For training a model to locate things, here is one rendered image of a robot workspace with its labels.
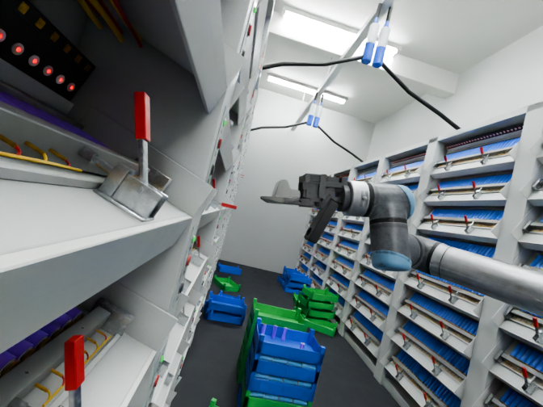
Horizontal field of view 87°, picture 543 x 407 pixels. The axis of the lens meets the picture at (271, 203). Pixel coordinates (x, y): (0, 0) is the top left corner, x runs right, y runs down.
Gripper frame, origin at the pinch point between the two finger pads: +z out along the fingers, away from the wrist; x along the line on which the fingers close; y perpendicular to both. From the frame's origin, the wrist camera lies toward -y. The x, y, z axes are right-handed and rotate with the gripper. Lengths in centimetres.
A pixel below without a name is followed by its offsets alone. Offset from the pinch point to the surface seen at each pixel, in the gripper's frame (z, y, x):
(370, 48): -67, 99, -94
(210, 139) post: 11.4, 7.5, 29.3
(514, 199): -119, 9, -46
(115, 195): 16, -1, 48
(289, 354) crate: -20, -65, -53
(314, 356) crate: -32, -66, -53
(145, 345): 18.0, -21.1, 29.6
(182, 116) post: 15.4, 10.2, 29.3
